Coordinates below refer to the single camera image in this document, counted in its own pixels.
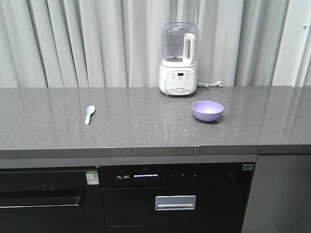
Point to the light blue spoon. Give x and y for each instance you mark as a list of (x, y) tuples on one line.
[(89, 111)]

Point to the grey cabinet door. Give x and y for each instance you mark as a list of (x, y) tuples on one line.
[(280, 195)]

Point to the grey curtain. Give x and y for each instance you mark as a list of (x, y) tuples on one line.
[(117, 43)]

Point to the black dishwasher with handle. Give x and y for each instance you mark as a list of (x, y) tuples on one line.
[(175, 198)]

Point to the white blender with clear jar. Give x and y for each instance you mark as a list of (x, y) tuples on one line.
[(179, 59)]

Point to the purple bowl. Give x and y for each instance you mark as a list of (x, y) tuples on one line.
[(207, 111)]

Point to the black built-in oven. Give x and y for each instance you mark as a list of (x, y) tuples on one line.
[(51, 200)]

